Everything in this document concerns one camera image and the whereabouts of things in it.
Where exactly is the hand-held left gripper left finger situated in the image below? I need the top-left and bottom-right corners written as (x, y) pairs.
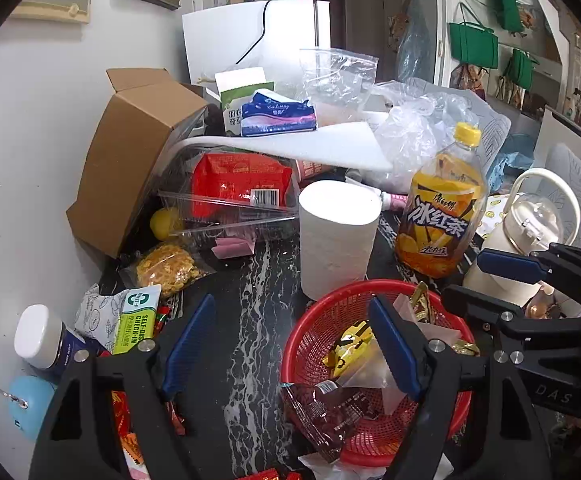
top-left (29, 292), bottom-right (217, 480)

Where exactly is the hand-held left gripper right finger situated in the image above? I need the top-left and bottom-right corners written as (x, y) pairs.
top-left (368, 295), bottom-right (554, 480)

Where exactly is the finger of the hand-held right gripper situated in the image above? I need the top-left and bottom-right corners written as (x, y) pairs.
top-left (477, 242), bottom-right (581, 311)
top-left (443, 284), bottom-right (581, 356)

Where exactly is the translucent pink packet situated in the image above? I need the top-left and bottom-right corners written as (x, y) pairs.
top-left (341, 295), bottom-right (461, 411)

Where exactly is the gold candy packet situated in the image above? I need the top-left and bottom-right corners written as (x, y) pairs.
top-left (451, 340), bottom-right (481, 359)

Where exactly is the yellow black snack packet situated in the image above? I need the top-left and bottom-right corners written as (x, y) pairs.
top-left (325, 322), bottom-right (374, 376)

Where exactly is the gold brown snack packet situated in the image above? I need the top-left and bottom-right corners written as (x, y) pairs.
top-left (409, 282), bottom-right (432, 322)

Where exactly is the red plastic basket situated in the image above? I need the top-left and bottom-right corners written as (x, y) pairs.
top-left (280, 280), bottom-right (476, 453)

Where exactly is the dark red snack packet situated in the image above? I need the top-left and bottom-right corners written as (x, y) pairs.
top-left (283, 380), bottom-right (371, 463)

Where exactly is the cream kettle water bottle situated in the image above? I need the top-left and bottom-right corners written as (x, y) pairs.
top-left (463, 167), bottom-right (581, 306)

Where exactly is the red green candy wrapper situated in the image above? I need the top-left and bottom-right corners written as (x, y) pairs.
top-left (152, 305), bottom-right (172, 337)

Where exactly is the glass mug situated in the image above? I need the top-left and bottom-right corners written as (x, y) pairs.
top-left (523, 287), bottom-right (581, 320)

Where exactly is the smiley print paper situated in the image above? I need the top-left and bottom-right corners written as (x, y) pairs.
top-left (473, 194), bottom-right (514, 241)

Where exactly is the green label packet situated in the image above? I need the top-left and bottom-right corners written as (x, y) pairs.
top-left (112, 284), bottom-right (164, 356)

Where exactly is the yellow cereal snack bag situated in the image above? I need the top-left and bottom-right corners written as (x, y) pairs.
top-left (120, 240), bottom-right (216, 298)

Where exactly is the iced tea bottle yellow cap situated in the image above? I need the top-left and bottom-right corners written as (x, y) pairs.
top-left (395, 121), bottom-right (489, 280)

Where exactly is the white leaf print packet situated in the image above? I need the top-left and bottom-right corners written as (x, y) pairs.
top-left (74, 284), bottom-right (121, 356)

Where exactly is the blue plastic bag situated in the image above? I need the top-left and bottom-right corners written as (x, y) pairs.
top-left (488, 132), bottom-right (536, 188)

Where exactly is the pink folded paper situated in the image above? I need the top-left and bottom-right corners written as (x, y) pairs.
top-left (212, 237), bottom-right (257, 261)

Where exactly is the red gold print packet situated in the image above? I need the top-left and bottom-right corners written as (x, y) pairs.
top-left (110, 390), bottom-right (145, 480)

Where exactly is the yellow lemon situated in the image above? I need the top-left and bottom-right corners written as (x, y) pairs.
top-left (149, 207), bottom-right (184, 240)

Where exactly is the pink white tube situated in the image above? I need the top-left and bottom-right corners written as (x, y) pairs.
top-left (381, 191), bottom-right (412, 212)

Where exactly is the white toilet paper roll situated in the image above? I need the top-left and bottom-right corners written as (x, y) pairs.
top-left (298, 180), bottom-right (381, 301)

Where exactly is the clear plastic container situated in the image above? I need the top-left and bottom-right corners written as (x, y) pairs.
top-left (158, 145), bottom-right (301, 241)

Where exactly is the white lid dark jar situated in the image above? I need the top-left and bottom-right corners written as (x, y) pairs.
top-left (14, 304), bottom-right (106, 376)

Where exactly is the blue robot toy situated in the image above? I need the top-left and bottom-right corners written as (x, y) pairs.
top-left (0, 375), bottom-right (58, 443)

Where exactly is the clear plastic bag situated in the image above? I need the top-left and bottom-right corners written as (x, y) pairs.
top-left (365, 80), bottom-right (476, 191)

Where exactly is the colourful patterned bag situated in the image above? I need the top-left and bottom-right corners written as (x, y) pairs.
top-left (451, 62), bottom-right (486, 101)

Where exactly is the green tote bag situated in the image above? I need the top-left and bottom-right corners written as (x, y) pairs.
top-left (485, 0), bottom-right (526, 36)
top-left (449, 2), bottom-right (500, 70)
top-left (501, 49), bottom-right (540, 92)

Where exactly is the brown cardboard box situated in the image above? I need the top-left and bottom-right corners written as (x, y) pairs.
top-left (65, 67), bottom-right (210, 260)

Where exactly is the red printed paper bowl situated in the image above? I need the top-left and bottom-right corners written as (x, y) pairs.
top-left (295, 157), bottom-right (351, 183)

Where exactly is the white foam sheet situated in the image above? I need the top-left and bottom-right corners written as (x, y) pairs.
top-left (170, 121), bottom-right (394, 171)

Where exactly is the hanging clear plastic cover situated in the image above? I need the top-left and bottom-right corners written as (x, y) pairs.
top-left (395, 7), bottom-right (434, 81)

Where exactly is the green white carton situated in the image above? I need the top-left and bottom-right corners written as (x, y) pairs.
top-left (214, 66), bottom-right (276, 136)

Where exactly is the blue tissue pack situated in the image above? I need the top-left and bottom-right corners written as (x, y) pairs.
top-left (240, 89), bottom-right (319, 137)

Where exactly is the clear zip bag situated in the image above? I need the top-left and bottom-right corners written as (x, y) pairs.
top-left (299, 47), bottom-right (379, 126)

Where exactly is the brown wall hanging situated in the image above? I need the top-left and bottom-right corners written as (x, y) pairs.
top-left (389, 10), bottom-right (411, 51)

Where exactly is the black power cable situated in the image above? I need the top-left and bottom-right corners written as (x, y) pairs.
top-left (234, 0), bottom-right (272, 68)

